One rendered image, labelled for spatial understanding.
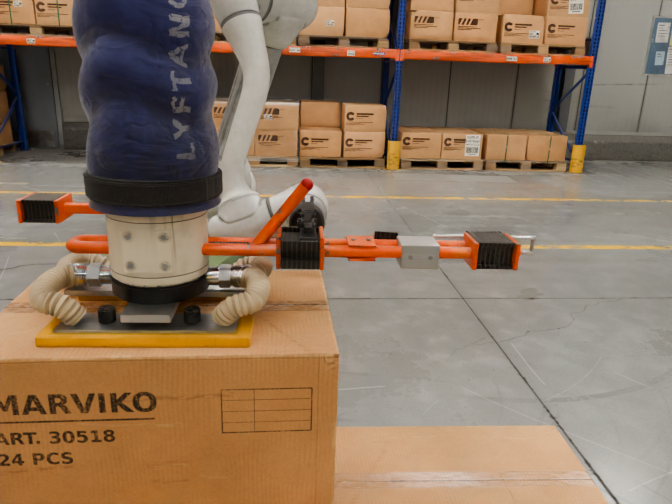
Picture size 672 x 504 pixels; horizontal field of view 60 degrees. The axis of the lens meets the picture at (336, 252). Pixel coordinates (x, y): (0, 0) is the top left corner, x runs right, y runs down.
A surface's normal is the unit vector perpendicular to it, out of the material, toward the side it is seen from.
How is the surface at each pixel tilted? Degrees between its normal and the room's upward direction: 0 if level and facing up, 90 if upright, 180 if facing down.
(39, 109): 90
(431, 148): 90
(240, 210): 61
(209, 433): 90
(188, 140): 75
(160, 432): 90
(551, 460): 0
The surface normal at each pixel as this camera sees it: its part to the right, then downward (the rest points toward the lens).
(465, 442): 0.04, -0.95
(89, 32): -0.48, 0.53
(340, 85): 0.08, 0.31
